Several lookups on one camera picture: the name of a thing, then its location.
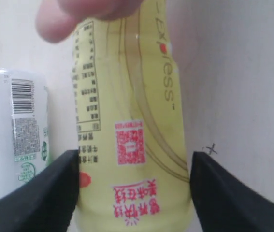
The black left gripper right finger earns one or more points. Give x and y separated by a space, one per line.
225 204

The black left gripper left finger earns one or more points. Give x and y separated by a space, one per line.
47 202

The yellow label bottle red cap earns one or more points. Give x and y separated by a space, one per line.
132 154

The white green label bottle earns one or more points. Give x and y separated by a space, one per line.
24 140

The person's open bare hand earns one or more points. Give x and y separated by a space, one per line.
57 19

